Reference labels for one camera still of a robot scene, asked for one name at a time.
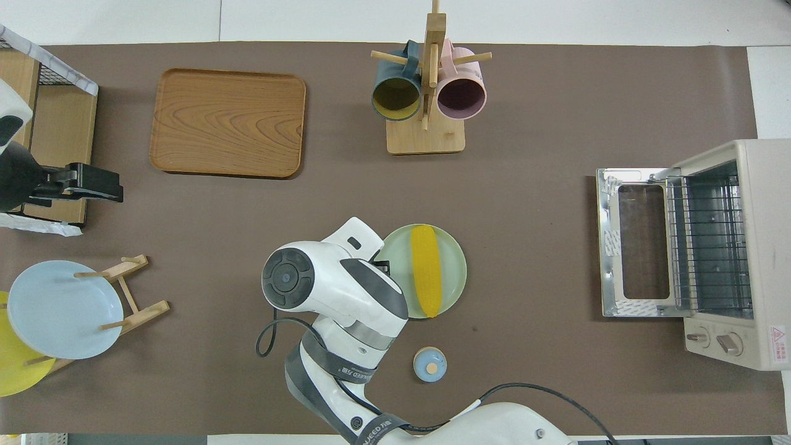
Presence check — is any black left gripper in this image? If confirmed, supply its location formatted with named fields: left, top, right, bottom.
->
left=28, top=163, right=124, bottom=208

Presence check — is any yellow banana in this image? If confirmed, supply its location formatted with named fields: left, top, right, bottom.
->
left=411, top=226, right=443, bottom=318

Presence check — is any pale green plate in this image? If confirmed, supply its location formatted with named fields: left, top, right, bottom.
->
left=374, top=224, right=468, bottom=320

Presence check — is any glass toaster oven door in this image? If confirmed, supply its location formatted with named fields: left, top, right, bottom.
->
left=596, top=167, right=687, bottom=319

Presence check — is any beige toaster oven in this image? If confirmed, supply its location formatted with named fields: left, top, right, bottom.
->
left=666, top=139, right=791, bottom=371

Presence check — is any wooden step shelf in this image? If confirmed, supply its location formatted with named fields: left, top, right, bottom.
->
left=0, top=49, right=98, bottom=224

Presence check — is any wooden shelf box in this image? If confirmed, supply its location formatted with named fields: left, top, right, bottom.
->
left=0, top=25, right=99, bottom=237

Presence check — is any light blue plate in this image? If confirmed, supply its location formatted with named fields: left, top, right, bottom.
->
left=6, top=260, right=124, bottom=360

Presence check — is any wooden mug tree stand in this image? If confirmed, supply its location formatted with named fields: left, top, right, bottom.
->
left=371, top=0, right=493, bottom=155

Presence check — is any wooden plate rack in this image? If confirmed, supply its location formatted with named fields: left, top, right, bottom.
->
left=25, top=253, right=171, bottom=375

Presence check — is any large brown table mat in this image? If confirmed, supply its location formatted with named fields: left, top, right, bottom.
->
left=0, top=42, right=789, bottom=436

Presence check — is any rectangular wooden serving tray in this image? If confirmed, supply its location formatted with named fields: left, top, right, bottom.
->
left=149, top=68, right=307, bottom=180

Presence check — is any dark teal mug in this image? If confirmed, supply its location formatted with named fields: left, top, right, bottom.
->
left=371, top=40, right=424, bottom=122

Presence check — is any pink mug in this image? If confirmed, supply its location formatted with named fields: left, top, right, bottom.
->
left=436, top=38, right=488, bottom=121

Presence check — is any yellow plate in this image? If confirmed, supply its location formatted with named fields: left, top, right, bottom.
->
left=0, top=290, right=56, bottom=397

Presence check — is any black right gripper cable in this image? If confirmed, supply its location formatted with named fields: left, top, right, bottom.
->
left=256, top=309, right=619, bottom=445

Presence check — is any metal wire oven rack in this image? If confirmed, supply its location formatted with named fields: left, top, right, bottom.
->
left=666, top=176, right=755, bottom=311

